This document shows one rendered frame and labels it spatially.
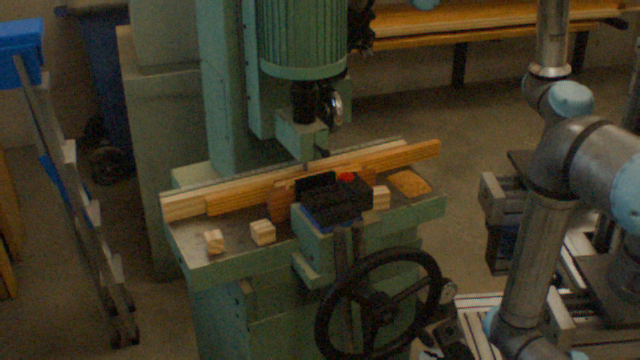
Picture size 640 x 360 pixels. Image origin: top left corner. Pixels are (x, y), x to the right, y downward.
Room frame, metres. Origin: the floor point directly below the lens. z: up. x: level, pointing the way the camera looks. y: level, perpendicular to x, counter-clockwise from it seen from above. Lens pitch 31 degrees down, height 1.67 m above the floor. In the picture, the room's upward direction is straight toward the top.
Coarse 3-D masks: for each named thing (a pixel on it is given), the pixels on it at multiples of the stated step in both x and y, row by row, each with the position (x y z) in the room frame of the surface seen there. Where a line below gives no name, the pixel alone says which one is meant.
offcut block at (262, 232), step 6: (258, 222) 1.07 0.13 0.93; (264, 222) 1.07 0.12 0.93; (270, 222) 1.07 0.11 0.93; (252, 228) 1.06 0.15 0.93; (258, 228) 1.05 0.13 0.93; (264, 228) 1.05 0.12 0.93; (270, 228) 1.05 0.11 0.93; (252, 234) 1.06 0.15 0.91; (258, 234) 1.04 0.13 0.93; (264, 234) 1.04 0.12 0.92; (270, 234) 1.05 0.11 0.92; (258, 240) 1.04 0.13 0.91; (264, 240) 1.04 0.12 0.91; (270, 240) 1.05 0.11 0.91
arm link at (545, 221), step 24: (576, 120) 0.81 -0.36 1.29; (600, 120) 0.84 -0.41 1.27; (552, 144) 0.81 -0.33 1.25; (528, 168) 0.85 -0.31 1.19; (552, 168) 0.79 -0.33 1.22; (528, 192) 0.85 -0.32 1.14; (552, 192) 0.80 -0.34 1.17; (528, 216) 0.83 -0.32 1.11; (552, 216) 0.81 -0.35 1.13; (528, 240) 0.82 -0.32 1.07; (552, 240) 0.81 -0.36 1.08; (528, 264) 0.81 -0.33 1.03; (552, 264) 0.81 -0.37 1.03; (504, 288) 0.85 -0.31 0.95; (528, 288) 0.81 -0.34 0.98; (504, 312) 0.82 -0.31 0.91; (528, 312) 0.80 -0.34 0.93; (504, 336) 0.81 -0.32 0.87; (528, 336) 0.80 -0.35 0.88
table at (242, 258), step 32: (192, 224) 1.11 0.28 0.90; (224, 224) 1.11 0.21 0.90; (288, 224) 1.11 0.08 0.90; (384, 224) 1.16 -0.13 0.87; (416, 224) 1.20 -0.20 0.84; (192, 256) 1.00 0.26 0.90; (224, 256) 1.00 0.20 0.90; (256, 256) 1.02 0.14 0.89; (288, 256) 1.06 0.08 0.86; (192, 288) 0.96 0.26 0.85
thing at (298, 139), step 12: (288, 108) 1.32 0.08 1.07; (276, 120) 1.30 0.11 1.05; (288, 120) 1.26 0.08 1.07; (276, 132) 1.31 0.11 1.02; (288, 132) 1.25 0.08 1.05; (300, 132) 1.20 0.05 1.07; (312, 132) 1.21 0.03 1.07; (324, 132) 1.22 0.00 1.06; (288, 144) 1.25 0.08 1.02; (300, 144) 1.20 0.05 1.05; (312, 144) 1.21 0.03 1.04; (324, 144) 1.22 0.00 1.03; (300, 156) 1.20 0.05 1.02; (312, 156) 1.21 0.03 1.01
